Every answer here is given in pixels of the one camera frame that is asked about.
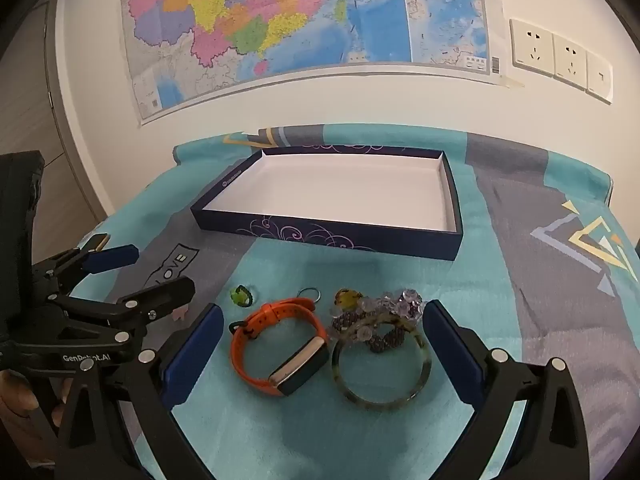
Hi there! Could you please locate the purple bead bracelet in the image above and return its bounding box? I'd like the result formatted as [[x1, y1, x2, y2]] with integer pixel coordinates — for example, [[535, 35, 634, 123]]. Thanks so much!
[[330, 310, 416, 353]]

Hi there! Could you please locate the mottled green bangle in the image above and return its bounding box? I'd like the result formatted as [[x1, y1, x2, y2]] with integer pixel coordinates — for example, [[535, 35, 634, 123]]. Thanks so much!
[[331, 316, 432, 407]]

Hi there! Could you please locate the dark board with tan edge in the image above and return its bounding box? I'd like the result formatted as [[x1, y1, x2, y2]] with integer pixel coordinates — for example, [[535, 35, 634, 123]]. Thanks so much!
[[84, 232, 112, 254]]

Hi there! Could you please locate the teal and grey printed blanket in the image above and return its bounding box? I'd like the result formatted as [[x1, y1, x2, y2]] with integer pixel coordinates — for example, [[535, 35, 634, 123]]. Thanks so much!
[[65, 122, 640, 480]]

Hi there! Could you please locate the white wall socket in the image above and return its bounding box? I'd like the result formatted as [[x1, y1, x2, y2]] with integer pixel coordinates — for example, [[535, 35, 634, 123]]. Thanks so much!
[[510, 18, 555, 78], [586, 51, 614, 106], [552, 32, 589, 92]]

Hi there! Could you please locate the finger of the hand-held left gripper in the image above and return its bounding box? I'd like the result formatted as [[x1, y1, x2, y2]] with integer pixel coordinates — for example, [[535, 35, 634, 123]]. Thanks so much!
[[32, 243, 140, 293], [47, 276, 196, 356]]

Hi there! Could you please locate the colourful wall map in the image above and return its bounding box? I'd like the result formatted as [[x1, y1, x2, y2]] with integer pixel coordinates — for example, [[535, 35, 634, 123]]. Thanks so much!
[[121, 0, 501, 127]]

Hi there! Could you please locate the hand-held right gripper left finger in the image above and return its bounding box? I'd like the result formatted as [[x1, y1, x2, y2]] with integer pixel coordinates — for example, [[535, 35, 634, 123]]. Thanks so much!
[[55, 302, 226, 480]]

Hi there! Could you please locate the dark blue cardboard box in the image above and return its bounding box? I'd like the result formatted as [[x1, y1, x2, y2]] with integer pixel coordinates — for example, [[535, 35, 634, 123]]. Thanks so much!
[[190, 146, 463, 262]]

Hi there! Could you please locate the clear bead bracelet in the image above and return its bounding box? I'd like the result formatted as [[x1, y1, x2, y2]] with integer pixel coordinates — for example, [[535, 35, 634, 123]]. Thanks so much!
[[350, 287, 426, 343]]

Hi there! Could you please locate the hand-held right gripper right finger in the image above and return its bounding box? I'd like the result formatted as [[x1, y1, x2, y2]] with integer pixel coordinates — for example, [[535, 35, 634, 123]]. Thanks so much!
[[422, 299, 591, 480]]

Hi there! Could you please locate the person's left hand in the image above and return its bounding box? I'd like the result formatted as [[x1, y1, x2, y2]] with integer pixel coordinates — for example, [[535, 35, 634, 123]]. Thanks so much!
[[0, 367, 76, 463]]

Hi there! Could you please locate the orange smart watch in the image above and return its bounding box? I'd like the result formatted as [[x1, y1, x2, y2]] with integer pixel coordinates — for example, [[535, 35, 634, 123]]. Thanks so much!
[[230, 298, 331, 397]]

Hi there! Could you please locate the grey door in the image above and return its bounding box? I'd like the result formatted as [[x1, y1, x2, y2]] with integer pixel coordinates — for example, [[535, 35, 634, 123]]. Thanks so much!
[[0, 0, 107, 231]]

